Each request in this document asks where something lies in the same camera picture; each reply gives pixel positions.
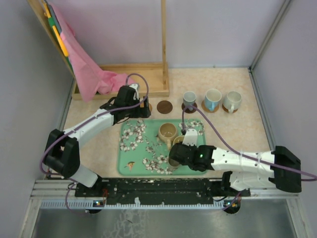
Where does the dark reddish wooden coaster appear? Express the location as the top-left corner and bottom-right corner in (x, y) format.
(157, 100), (173, 114)

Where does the dark brown wooden coaster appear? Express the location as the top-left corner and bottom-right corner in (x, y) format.
(181, 102), (197, 114)

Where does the light woven coaster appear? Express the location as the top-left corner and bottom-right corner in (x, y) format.
(201, 101), (219, 113)

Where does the light brown wooden coaster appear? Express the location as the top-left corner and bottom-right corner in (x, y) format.
(222, 104), (238, 114)

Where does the small blue-grey cup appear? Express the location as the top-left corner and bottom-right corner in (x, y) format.
(183, 91), (196, 112)

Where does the light blue mug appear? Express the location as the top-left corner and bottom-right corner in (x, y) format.
(204, 89), (222, 112)

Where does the white grey mug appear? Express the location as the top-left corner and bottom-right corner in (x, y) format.
(222, 91), (242, 112)

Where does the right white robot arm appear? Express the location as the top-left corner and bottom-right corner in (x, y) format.
(169, 129), (302, 196)

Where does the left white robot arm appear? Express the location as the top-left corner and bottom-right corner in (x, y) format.
(41, 83), (151, 197)

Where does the small grey cup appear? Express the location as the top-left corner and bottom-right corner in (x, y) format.
(168, 158), (180, 168)

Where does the yellow mug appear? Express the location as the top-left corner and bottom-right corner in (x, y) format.
(172, 135), (185, 146)

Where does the pink cloth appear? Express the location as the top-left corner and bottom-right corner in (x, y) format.
(51, 4), (127, 102)

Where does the beige mug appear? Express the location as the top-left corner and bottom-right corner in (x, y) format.
(158, 122), (178, 151)

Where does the green floral tray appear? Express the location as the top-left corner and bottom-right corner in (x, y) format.
(117, 119), (204, 177)

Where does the yellow green hanger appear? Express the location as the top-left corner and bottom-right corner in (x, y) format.
(42, 0), (69, 57)

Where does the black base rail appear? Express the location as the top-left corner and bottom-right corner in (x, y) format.
(75, 172), (239, 205)

